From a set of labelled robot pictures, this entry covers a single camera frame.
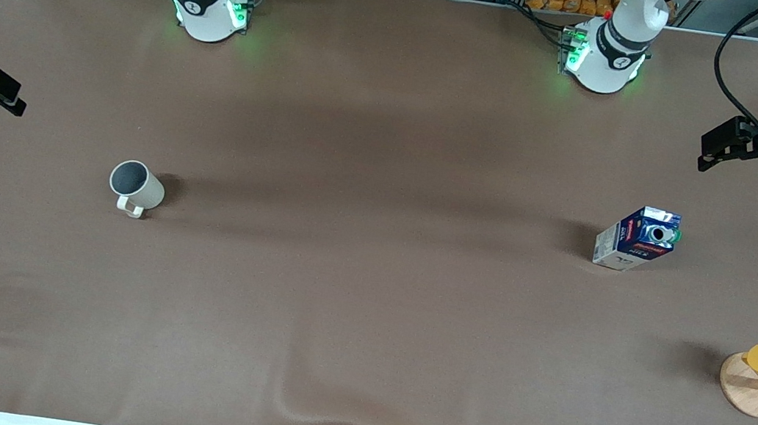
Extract brown table cloth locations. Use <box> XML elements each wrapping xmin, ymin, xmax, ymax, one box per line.
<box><xmin>0</xmin><ymin>0</ymin><xmax>758</xmax><ymax>425</ymax></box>

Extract beige cup with handle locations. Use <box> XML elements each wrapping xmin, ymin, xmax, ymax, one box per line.
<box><xmin>104</xmin><ymin>157</ymin><xmax>170</xmax><ymax>222</ymax></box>

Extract blue white milk carton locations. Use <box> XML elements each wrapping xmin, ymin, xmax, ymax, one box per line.
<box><xmin>591</xmin><ymin>200</ymin><xmax>685</xmax><ymax>279</ymax></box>

